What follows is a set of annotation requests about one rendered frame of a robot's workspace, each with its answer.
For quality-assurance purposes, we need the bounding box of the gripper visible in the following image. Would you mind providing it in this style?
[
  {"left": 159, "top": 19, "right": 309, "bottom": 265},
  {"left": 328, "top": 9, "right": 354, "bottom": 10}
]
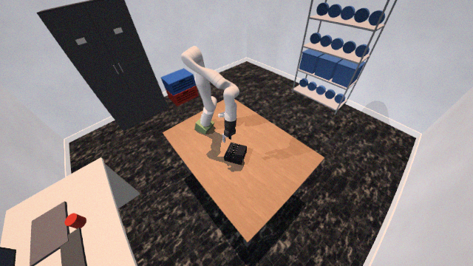
[{"left": 218, "top": 112, "right": 237, "bottom": 143}]

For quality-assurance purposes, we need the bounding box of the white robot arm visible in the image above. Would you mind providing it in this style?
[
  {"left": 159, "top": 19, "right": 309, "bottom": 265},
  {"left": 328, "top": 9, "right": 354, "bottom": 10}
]
[{"left": 181, "top": 46, "right": 239, "bottom": 127}]

